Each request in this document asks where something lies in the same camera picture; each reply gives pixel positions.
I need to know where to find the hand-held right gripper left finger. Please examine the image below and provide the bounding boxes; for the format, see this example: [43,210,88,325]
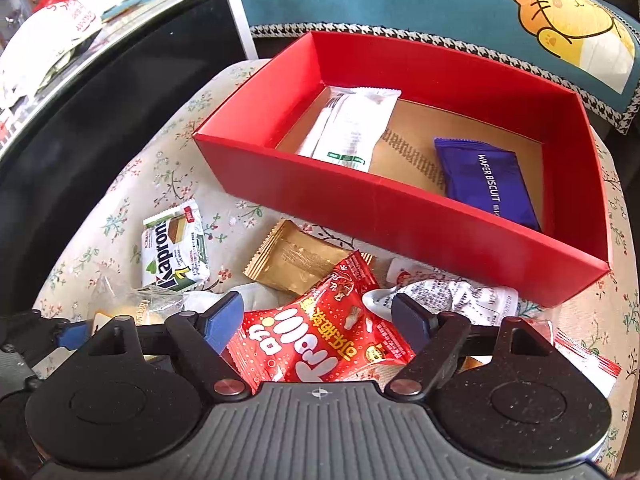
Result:
[90,291,253,403]

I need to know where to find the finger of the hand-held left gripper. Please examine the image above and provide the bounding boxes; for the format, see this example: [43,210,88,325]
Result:
[10,310,93,350]

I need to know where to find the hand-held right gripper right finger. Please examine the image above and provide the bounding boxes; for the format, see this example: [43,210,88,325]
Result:
[387,294,553,401]

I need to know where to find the white printed snack packet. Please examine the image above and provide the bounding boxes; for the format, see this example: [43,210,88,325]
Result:
[362,257,533,342]

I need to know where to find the clear cake packet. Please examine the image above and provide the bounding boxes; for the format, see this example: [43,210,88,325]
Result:
[92,274,221,333]

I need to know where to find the gold snack packet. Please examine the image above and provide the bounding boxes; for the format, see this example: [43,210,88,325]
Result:
[243,219,373,297]

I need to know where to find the red cardboard box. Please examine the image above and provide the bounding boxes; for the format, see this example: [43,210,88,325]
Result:
[192,31,612,308]

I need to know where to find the green white wafer packet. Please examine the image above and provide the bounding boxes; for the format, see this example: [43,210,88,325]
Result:
[142,199,211,293]

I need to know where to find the purple wafer biscuit packet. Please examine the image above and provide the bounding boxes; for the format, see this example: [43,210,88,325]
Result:
[433,137,543,232]

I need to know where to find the black glass table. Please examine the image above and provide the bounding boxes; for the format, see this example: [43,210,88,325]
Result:
[0,0,258,318]

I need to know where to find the white red plastic bag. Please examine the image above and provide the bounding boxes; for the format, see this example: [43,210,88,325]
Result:
[0,0,103,111]

